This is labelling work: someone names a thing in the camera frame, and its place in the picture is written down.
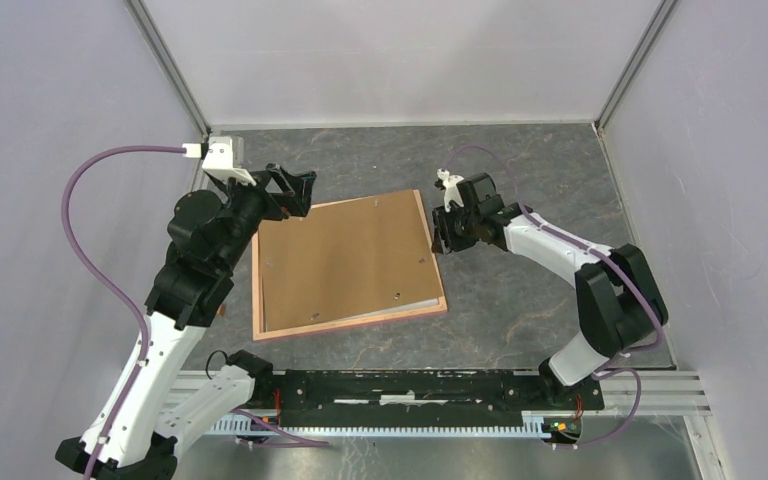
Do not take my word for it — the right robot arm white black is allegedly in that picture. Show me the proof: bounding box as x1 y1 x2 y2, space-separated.
432 169 668 408

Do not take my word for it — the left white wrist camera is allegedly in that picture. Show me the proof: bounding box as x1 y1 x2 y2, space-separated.
181 136 257 186

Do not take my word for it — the white slotted cable duct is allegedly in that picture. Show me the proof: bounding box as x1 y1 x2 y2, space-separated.
202 412 583 440

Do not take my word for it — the blue sea photo print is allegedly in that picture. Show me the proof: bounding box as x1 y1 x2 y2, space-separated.
261 225 441 333

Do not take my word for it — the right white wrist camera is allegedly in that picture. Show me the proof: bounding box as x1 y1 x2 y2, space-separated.
435 169 464 213

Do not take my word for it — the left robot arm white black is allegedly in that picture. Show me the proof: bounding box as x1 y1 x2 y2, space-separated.
55 164 317 479

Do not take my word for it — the aluminium rail frame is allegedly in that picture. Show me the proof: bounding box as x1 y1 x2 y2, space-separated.
102 0 223 480

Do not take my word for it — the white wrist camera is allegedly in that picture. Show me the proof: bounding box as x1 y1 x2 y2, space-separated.
435 169 464 213
181 136 257 186

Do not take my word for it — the brown cardboard backing board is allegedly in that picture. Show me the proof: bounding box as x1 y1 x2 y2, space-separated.
257 190 446 333

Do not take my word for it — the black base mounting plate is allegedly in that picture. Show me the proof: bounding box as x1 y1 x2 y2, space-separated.
242 369 605 429

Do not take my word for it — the pink wooden picture frame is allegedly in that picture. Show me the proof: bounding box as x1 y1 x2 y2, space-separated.
251 189 450 343

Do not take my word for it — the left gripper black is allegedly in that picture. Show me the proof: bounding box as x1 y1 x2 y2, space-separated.
214 161 316 272

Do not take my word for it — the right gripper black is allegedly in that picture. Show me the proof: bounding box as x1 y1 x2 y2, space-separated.
431 201 480 255

